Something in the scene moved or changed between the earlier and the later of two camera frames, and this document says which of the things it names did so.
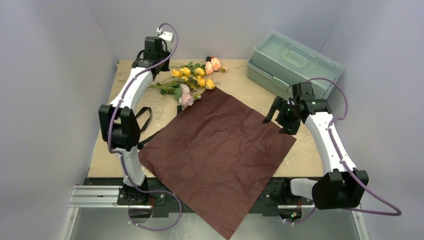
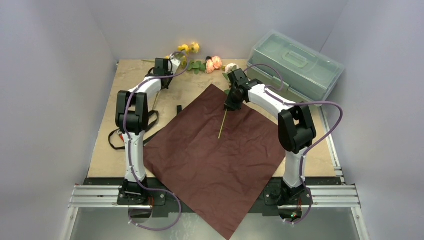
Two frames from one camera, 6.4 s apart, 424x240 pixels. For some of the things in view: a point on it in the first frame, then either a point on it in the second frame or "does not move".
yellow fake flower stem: (192, 76) to (193, 47)
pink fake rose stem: (186, 95) to (226, 92)
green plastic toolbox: (278, 62) does not move
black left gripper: (165, 68) to (170, 72)
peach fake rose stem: (214, 64) does not move
